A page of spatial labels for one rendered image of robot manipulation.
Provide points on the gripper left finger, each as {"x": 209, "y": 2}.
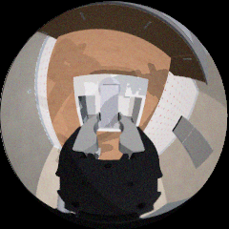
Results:
{"x": 82, "y": 141}

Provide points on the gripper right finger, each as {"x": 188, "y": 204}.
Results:
{"x": 134, "y": 142}

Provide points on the grey square sink basin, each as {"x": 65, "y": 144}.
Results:
{"x": 129, "y": 104}

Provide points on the grey mixer tap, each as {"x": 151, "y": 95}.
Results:
{"x": 108, "y": 89}

